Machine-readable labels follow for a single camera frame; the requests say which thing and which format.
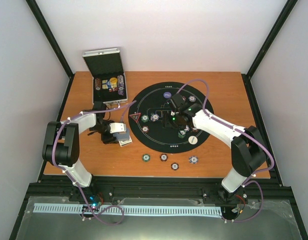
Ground white playing card box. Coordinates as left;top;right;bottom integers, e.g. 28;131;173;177
118;139;133;147

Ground white dealer button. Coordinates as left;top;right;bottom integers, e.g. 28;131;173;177
188;135;198;145

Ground blue poker chip stack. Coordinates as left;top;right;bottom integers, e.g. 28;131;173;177
189;155;199;164

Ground brown chips in case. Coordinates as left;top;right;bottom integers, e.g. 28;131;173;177
94;78;102;91

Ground black round poker mat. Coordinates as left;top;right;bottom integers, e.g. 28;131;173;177
128;82;210;154

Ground purple chips in case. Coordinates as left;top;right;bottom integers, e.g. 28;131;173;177
117;75;125;96

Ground green chips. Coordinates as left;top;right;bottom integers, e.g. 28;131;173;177
141;115;149;123
178;130;186;138

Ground light blue cable duct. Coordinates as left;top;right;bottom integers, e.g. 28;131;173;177
32;203;222;218

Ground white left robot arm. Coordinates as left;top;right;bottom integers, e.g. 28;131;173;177
42;102;119;202

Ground blue-backed card deck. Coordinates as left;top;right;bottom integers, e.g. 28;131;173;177
113;128;130;142

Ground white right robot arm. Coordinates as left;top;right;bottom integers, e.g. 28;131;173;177
166;93;268;200

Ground red triangular all-in marker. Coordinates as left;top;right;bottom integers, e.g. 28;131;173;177
129;112;141;123

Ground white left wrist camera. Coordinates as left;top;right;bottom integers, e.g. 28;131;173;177
109;122;127;134

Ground brown poker chip stack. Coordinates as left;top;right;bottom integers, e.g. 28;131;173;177
159;153;168;162

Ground purple small blind button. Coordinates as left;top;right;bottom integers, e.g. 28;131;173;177
163;92;172;99

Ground aluminium poker chip case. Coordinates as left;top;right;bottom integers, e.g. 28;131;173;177
82;47;128;105

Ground green poker chip stack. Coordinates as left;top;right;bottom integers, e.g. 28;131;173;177
142;153;151;162

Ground yellow button in case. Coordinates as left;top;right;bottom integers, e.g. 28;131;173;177
109;77;118;88

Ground single brown chip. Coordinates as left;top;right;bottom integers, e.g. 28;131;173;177
171;162;179;171
142;126;149;133

